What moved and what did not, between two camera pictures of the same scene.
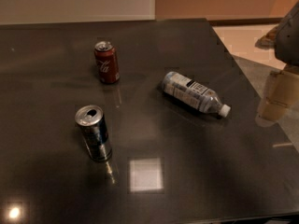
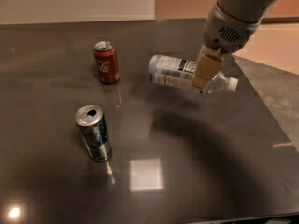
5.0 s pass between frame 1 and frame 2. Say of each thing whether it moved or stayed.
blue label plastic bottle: moved
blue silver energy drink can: stayed
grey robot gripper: moved
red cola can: stayed
